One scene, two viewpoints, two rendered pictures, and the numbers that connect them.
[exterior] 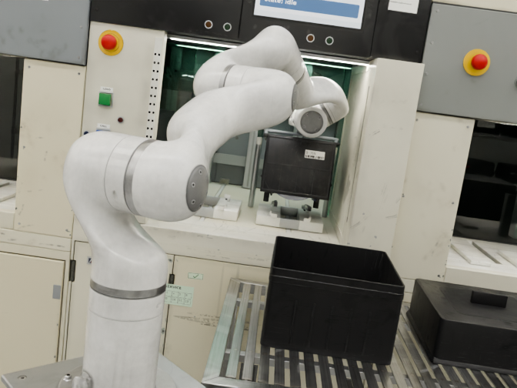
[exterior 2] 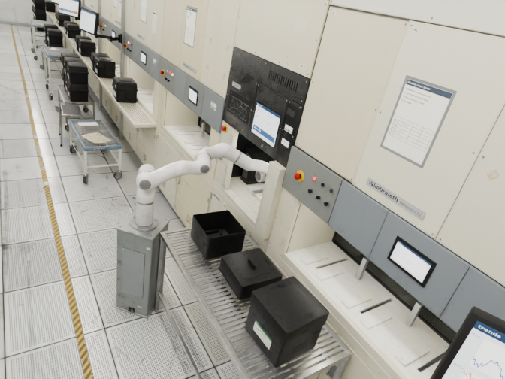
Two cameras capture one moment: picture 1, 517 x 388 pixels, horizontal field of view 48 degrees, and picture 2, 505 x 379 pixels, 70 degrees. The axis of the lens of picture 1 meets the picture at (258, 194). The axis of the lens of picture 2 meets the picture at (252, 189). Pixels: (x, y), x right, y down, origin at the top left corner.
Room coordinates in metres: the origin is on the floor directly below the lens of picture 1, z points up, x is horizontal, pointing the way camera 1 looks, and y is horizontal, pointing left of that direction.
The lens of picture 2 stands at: (0.17, -1.89, 2.28)
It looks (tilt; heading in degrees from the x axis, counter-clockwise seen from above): 27 degrees down; 52
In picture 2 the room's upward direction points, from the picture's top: 12 degrees clockwise
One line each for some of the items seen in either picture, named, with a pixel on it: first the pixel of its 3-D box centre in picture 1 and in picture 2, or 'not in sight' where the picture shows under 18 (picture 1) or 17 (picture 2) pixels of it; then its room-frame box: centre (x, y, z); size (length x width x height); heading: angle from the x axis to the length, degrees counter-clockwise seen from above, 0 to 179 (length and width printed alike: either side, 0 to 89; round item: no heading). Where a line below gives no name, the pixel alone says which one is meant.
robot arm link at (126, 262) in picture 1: (118, 209); (146, 183); (0.90, 0.22, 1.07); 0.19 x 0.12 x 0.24; 68
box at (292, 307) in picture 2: not in sight; (285, 319); (1.23, -1.01, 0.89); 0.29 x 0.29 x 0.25; 3
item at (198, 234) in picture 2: (328, 294); (217, 233); (1.27, -0.19, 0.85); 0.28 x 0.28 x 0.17; 87
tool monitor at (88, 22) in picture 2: not in sight; (102, 27); (1.34, 3.44, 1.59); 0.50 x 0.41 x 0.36; 179
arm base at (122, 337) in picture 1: (123, 339); (144, 211); (0.89, 0.19, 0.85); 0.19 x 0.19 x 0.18
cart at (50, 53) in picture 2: not in sight; (59, 72); (1.08, 5.77, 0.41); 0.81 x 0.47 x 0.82; 89
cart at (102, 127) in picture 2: not in sight; (95, 148); (1.07, 2.65, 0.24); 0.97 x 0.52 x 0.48; 92
